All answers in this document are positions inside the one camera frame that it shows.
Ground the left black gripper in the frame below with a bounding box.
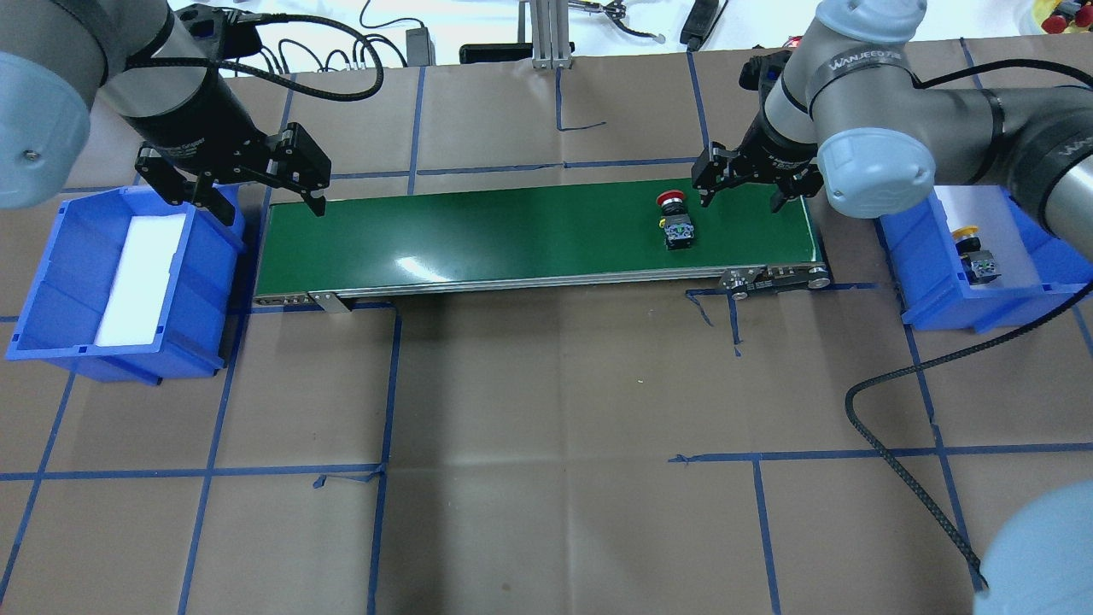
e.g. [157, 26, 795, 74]
[128, 67, 331, 227]

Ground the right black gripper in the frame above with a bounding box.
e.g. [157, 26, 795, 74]
[691, 111, 824, 214]

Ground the red push button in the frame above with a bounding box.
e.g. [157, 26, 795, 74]
[657, 190, 696, 250]

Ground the yellow push button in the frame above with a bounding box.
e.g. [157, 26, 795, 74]
[951, 225, 1001, 285]

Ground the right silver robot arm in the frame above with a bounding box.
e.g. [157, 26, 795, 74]
[692, 1, 1092, 614]

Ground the left blue plastic bin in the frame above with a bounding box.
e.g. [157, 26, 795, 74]
[5, 186, 245, 386]

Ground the blue plastic bin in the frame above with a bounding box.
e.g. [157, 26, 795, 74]
[880, 185, 1090, 332]
[5, 186, 245, 386]

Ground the green conveyor belt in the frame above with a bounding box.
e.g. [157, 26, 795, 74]
[254, 179, 834, 311]

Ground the black power adapter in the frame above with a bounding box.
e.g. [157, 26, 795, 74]
[406, 26, 435, 67]

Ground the right blue plastic bin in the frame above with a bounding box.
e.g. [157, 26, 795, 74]
[880, 185, 1090, 332]

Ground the aluminium frame post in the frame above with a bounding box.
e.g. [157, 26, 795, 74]
[528, 0, 573, 70]

